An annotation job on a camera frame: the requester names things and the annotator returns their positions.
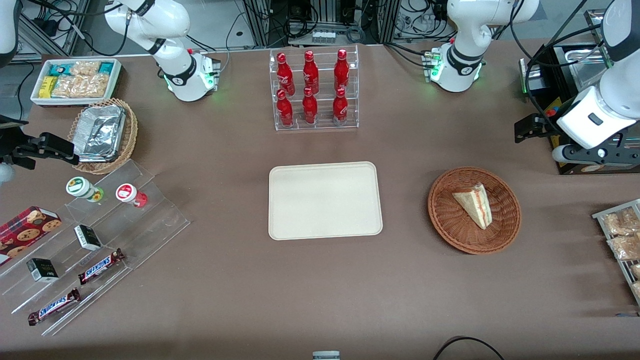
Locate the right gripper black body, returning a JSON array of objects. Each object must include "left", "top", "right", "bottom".
[{"left": 0, "top": 115, "right": 30, "bottom": 157}]

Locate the triangular sandwich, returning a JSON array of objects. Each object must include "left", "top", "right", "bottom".
[{"left": 452, "top": 182, "right": 494, "bottom": 230}]

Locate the light tan wicker basket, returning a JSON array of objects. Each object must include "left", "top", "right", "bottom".
[{"left": 67, "top": 98, "right": 139, "bottom": 175}]

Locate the tray of packaged snacks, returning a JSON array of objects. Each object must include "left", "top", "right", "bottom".
[{"left": 592, "top": 198, "right": 640, "bottom": 307}]

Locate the brown round wicker basket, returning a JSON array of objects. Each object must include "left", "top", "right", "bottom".
[{"left": 427, "top": 166, "right": 522, "bottom": 255}]

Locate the cream plastic serving tray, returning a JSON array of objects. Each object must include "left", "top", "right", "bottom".
[{"left": 268, "top": 161, "right": 384, "bottom": 241}]

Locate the silver foil container stack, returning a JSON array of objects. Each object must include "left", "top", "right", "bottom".
[{"left": 74, "top": 104, "right": 127, "bottom": 163}]

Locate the green lid snack cup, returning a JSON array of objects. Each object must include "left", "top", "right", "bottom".
[{"left": 65, "top": 176, "right": 105, "bottom": 203}]

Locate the white rectangular snack bin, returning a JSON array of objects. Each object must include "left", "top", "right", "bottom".
[{"left": 30, "top": 58, "right": 123, "bottom": 109}]

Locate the steel pan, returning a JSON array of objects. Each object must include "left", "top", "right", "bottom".
[{"left": 569, "top": 46, "right": 615, "bottom": 92}]

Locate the yellow snack packet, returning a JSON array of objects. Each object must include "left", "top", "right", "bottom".
[{"left": 39, "top": 75, "right": 58, "bottom": 100}]

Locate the clear cracker bag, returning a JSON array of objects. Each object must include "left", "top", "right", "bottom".
[
  {"left": 51, "top": 75, "right": 84, "bottom": 99},
  {"left": 80, "top": 73, "right": 110, "bottom": 99},
  {"left": 70, "top": 60, "right": 102, "bottom": 78}
]

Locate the black glass display case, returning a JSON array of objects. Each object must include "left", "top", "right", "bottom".
[{"left": 518, "top": 9, "right": 640, "bottom": 175}]

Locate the red lid snack cup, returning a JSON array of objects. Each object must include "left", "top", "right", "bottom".
[{"left": 115, "top": 183, "right": 149, "bottom": 209}]

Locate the red tartan cookie box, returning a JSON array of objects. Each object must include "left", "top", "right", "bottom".
[{"left": 0, "top": 205, "right": 63, "bottom": 267}]

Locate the small black carton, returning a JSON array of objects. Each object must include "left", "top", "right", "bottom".
[
  {"left": 73, "top": 224, "right": 103, "bottom": 252},
  {"left": 26, "top": 257, "right": 60, "bottom": 284}
]

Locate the clear acrylic step display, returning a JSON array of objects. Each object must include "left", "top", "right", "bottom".
[{"left": 0, "top": 159, "right": 191, "bottom": 337}]

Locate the Snickers chocolate bar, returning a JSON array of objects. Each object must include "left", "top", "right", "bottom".
[
  {"left": 78, "top": 248, "right": 126, "bottom": 285},
  {"left": 27, "top": 288, "right": 81, "bottom": 327}
]

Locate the red cola bottle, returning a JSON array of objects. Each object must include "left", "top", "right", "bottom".
[
  {"left": 332, "top": 87, "right": 349, "bottom": 126},
  {"left": 275, "top": 89, "right": 295, "bottom": 127},
  {"left": 333, "top": 48, "right": 350, "bottom": 94},
  {"left": 301, "top": 87, "right": 319, "bottom": 125},
  {"left": 276, "top": 52, "right": 296, "bottom": 97},
  {"left": 302, "top": 50, "right": 320, "bottom": 95}
]

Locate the clear acrylic bottle rack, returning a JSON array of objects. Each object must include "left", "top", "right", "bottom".
[{"left": 269, "top": 44, "right": 360, "bottom": 132}]

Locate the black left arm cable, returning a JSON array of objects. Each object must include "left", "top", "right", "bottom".
[{"left": 509, "top": 0, "right": 609, "bottom": 139}]

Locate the aluminium frame post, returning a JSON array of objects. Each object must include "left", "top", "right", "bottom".
[
  {"left": 243, "top": 0, "right": 274, "bottom": 49},
  {"left": 377, "top": 0, "right": 401, "bottom": 45}
]

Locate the black looped cable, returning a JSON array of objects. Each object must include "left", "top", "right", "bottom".
[{"left": 432, "top": 336, "right": 506, "bottom": 360}]

